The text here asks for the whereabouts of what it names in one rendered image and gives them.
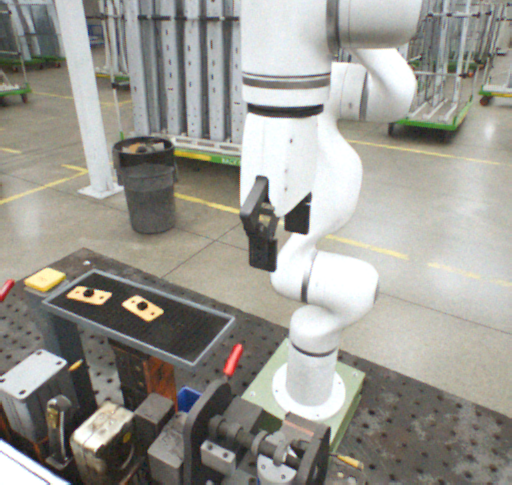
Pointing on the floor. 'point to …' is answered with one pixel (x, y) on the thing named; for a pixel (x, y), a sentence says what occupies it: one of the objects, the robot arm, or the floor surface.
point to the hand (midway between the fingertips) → (281, 242)
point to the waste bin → (147, 181)
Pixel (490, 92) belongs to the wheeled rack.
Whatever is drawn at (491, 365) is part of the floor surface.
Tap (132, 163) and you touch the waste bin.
